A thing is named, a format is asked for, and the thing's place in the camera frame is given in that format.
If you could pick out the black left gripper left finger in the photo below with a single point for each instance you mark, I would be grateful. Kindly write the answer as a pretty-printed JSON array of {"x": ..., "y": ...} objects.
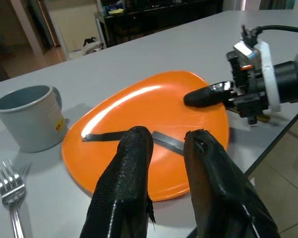
[{"x": 124, "y": 183}]

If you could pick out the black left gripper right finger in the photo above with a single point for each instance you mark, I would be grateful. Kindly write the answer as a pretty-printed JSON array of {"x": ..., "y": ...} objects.
[{"x": 218, "y": 193}]

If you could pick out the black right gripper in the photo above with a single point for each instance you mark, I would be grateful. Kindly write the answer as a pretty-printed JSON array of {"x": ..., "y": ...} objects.
[{"x": 249, "y": 99}]

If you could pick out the orange plate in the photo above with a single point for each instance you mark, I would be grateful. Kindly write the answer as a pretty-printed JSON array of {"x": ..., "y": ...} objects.
[{"x": 151, "y": 109}]

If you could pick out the black shelf cabinet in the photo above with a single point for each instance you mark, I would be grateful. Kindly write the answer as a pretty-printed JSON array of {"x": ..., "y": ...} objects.
[{"x": 149, "y": 22}]

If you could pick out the silver metal fork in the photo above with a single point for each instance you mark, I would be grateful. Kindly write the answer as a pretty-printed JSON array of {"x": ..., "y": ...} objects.
[{"x": 12, "y": 191}]

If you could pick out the pale grey mug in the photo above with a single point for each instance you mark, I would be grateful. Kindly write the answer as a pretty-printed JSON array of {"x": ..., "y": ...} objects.
[{"x": 29, "y": 121}]

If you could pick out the yellow cloth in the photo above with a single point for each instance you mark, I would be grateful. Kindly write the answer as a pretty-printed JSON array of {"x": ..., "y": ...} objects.
[{"x": 116, "y": 11}]

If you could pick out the black white floor bundle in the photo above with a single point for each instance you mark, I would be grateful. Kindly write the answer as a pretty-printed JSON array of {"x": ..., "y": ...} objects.
[{"x": 92, "y": 44}]

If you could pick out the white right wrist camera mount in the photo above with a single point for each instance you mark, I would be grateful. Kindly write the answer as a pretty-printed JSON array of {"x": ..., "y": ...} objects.
[{"x": 269, "y": 79}]

